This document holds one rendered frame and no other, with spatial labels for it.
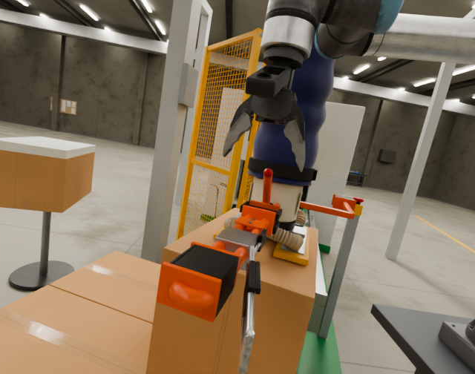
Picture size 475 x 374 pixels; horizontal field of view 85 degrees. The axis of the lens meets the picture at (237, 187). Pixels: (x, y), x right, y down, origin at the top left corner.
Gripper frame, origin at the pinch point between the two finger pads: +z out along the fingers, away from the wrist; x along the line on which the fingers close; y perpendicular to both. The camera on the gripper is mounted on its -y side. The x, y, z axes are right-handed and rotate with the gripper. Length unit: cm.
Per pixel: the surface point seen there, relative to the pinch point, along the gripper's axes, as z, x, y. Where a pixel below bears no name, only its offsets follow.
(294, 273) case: 27.4, -10.9, 19.3
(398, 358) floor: 122, -94, 142
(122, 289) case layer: 67, 57, 41
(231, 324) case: 41.5, 1.4, 10.5
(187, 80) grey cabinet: -43, 96, 141
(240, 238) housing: 12.4, -0.3, -6.2
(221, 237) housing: 12.5, 2.4, -8.1
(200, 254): 11.6, 2.0, -17.5
